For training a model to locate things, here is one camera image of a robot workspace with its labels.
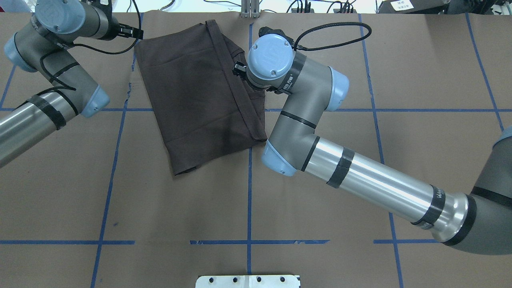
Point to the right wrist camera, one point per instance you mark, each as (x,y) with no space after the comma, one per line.
(267,30)

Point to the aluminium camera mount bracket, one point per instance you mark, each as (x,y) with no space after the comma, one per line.
(250,9)

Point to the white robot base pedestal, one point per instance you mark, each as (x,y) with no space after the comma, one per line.
(249,281)

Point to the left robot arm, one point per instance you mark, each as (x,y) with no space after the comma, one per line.
(43,46)

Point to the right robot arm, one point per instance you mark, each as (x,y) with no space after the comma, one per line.
(478,222)

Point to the dark brown t-shirt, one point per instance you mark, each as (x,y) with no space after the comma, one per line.
(202,109)

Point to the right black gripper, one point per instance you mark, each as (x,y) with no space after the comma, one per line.
(239,69)

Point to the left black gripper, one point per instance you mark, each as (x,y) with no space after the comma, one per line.
(127,30)

